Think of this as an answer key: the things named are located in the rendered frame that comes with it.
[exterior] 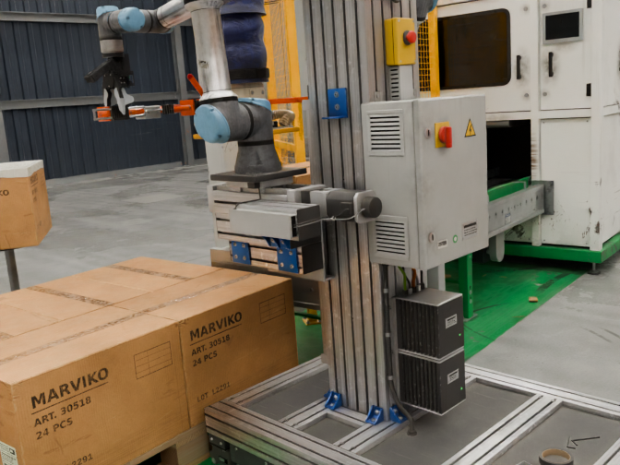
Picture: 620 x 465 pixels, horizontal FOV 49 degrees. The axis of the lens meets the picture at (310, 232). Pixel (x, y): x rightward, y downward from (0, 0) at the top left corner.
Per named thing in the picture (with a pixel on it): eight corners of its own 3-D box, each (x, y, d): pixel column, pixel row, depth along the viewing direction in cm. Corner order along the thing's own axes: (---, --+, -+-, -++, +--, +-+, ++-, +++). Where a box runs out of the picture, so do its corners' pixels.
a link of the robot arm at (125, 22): (153, 6, 226) (133, 11, 233) (125, 5, 218) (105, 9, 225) (156, 31, 227) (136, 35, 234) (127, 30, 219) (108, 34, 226)
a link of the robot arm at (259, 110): (281, 137, 217) (279, 95, 214) (253, 142, 207) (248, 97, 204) (255, 138, 224) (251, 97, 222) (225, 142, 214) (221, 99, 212)
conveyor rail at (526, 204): (537, 211, 452) (537, 184, 449) (544, 212, 449) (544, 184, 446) (327, 308, 279) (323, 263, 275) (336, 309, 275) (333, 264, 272)
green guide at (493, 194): (524, 189, 455) (524, 176, 453) (540, 189, 448) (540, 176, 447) (399, 236, 335) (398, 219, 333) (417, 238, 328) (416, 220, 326)
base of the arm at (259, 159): (291, 168, 218) (289, 137, 216) (256, 174, 207) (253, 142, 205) (260, 167, 228) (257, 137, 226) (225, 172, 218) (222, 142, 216)
